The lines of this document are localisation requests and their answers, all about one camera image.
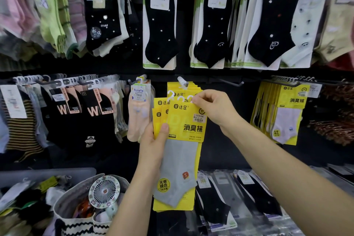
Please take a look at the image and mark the person's right forearm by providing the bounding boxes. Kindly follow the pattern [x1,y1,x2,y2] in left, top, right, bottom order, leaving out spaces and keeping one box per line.
[224,118,354,236]

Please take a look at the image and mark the beige sock pack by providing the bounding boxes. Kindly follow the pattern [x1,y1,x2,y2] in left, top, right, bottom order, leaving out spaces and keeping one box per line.
[314,0,354,63]

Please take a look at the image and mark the yellow packet cream sock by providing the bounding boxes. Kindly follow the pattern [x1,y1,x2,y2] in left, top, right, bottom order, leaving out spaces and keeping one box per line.
[160,90,177,126]

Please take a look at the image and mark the row black socks white cards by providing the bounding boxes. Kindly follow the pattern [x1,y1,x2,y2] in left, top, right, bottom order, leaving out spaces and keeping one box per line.
[189,0,303,71]

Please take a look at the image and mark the row black socks peach cuffs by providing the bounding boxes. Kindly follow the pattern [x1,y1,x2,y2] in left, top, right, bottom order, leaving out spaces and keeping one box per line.
[12,74,129,148]

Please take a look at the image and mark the heap of copper hangers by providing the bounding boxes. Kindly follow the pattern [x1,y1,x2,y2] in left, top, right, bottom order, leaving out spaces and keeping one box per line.
[308,83,354,146]

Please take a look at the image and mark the cream dotted sock pack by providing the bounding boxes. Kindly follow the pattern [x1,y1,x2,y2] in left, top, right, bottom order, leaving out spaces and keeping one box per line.
[281,0,332,69]

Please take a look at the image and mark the person's left forearm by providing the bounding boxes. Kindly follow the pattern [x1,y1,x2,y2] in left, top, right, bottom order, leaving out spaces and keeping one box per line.
[106,165,161,236]

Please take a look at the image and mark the white handheld fan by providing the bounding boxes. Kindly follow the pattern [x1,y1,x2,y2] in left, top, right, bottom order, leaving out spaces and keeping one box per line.
[88,175,121,209]

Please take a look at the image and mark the person's left hand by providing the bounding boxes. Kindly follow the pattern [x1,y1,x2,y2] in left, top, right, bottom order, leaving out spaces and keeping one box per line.
[138,122,170,173]

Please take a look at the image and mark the white tipped peg hook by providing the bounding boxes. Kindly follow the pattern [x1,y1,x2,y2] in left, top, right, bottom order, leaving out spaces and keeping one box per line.
[177,76,189,90]

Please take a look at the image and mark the row of pastel hanging socks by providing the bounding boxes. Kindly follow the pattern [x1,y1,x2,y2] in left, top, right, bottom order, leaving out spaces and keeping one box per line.
[0,0,88,59]

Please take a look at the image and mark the white plastic bin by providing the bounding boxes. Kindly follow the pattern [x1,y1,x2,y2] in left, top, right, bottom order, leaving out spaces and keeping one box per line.
[0,167,97,236]

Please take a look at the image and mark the clear price tag holder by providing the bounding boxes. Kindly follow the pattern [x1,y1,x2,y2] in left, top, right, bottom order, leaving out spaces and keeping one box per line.
[307,83,323,98]

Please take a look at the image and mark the black dotted sock white card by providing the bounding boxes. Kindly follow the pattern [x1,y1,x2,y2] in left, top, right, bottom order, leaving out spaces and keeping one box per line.
[142,0,179,71]

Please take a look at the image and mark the yellow hooked sock packet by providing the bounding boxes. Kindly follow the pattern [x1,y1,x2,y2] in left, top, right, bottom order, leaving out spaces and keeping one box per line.
[152,97,162,139]

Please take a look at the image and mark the black dotted tall socks bunch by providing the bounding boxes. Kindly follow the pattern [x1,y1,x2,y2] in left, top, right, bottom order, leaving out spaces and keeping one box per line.
[85,0,131,57]

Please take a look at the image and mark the bunch of striped socks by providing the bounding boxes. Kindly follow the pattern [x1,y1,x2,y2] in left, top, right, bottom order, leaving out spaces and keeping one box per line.
[0,83,46,162]

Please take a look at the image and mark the person's right hand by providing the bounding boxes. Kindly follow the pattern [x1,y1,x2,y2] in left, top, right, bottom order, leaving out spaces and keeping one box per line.
[191,89,244,137]

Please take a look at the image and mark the yellow packet grey sock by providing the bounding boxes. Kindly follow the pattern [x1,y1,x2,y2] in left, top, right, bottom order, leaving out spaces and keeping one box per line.
[153,95,208,212]

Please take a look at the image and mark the bunch of pastel sock packs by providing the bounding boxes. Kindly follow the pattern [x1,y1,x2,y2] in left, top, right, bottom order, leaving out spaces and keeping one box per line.
[126,75,155,143]

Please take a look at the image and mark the bunch yellow sock packets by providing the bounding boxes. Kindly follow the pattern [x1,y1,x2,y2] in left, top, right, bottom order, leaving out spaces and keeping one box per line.
[250,81,311,146]
[167,81,204,101]

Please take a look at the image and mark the black white zigzag tote bag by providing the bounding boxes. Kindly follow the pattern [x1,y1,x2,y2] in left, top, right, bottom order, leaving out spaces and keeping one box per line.
[52,173,131,236]

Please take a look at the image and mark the row of clear bagged socks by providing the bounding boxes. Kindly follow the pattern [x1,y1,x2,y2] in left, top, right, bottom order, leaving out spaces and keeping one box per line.
[195,164,354,236]

